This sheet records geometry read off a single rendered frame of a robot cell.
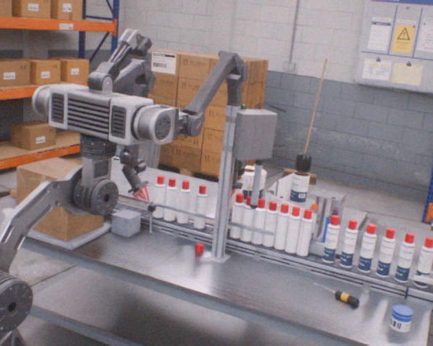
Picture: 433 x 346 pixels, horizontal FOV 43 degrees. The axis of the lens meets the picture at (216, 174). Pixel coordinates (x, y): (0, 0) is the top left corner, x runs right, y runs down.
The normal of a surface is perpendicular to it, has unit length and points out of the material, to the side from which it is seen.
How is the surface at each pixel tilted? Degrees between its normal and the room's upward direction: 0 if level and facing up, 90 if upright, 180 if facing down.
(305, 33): 90
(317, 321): 0
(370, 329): 0
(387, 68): 90
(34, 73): 90
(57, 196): 90
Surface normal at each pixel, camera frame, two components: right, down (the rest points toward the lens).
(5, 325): 0.85, 0.22
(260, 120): 0.51, 0.29
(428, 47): -0.52, 0.21
